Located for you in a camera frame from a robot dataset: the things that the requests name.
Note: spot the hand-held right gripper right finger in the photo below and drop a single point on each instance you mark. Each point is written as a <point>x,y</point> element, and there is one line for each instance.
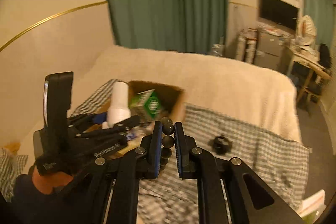
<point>179,154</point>

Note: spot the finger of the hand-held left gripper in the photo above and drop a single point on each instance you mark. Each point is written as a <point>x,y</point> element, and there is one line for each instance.
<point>98,118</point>
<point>110,132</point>

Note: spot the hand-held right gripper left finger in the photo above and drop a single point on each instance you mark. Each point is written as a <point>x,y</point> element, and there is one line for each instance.
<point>157,151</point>

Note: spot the white plastic bottle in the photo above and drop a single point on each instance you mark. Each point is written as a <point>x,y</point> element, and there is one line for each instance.
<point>119,103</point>

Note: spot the green and white carton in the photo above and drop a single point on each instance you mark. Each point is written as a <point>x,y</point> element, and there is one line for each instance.
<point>148,104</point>

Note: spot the brown cardboard box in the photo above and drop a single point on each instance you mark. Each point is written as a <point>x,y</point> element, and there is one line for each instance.
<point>173,100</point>

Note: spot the person's left forearm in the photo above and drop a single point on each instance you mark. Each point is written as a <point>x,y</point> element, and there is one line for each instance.
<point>26,204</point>

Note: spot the person's left hand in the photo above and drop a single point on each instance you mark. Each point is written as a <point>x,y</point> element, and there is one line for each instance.
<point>46,183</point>

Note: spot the blue and white packet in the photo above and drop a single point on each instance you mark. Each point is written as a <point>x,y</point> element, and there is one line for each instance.
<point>133,134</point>

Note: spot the green checked cloth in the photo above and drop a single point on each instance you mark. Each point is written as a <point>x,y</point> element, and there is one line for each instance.
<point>249,140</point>

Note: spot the cream textured blanket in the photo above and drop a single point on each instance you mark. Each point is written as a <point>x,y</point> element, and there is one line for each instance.
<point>210,77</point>

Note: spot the white floor appliance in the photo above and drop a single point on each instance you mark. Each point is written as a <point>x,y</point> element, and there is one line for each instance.
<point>246,46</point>

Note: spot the grey small fridge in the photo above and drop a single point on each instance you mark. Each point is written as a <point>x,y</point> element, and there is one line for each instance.
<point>270,48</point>

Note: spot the white and green flat box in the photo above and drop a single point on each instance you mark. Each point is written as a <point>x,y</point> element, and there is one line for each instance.
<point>315,204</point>

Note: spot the white dressing table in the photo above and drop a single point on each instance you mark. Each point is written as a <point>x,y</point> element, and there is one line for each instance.
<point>302,56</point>

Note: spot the black bag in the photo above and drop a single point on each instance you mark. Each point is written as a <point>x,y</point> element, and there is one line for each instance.
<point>325,56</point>

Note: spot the white oval mirror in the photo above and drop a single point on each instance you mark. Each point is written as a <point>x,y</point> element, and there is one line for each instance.
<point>307,29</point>

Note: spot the black wall television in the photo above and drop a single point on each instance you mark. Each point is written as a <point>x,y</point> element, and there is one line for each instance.
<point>278,11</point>

